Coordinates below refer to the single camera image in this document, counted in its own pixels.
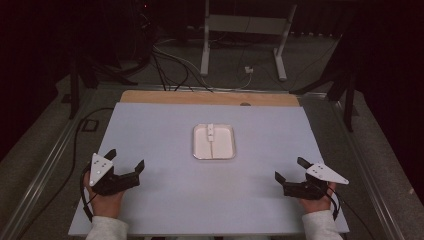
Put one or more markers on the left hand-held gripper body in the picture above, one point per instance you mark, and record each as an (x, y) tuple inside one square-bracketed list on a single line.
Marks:
[(100, 168)]

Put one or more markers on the metal floor rail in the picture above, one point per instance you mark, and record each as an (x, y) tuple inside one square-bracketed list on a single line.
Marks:
[(370, 173), (46, 166)]

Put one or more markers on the white metal stand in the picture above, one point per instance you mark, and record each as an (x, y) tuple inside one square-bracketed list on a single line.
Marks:
[(246, 24)]

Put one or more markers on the person's right hand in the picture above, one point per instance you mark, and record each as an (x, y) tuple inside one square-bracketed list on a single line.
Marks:
[(316, 205)]

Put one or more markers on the person's left hand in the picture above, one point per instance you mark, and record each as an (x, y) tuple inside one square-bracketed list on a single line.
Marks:
[(105, 205)]

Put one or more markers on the black square floor socket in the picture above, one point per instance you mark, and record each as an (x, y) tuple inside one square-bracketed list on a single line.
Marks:
[(90, 125)]

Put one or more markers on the pale blue table sheet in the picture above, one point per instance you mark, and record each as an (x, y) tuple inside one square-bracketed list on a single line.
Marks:
[(206, 196)]

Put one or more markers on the small white stick object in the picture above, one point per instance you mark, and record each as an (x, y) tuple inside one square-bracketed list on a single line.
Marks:
[(210, 130)]

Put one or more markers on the white plug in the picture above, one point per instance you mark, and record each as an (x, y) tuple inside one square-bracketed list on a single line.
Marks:
[(249, 69)]

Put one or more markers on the white square tray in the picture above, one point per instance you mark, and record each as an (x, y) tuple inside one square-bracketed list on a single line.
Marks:
[(223, 143)]

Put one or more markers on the black tripod stand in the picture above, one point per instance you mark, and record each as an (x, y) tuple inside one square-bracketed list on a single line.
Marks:
[(75, 90), (348, 100)]

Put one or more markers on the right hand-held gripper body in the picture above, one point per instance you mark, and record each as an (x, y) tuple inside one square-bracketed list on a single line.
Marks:
[(323, 173)]

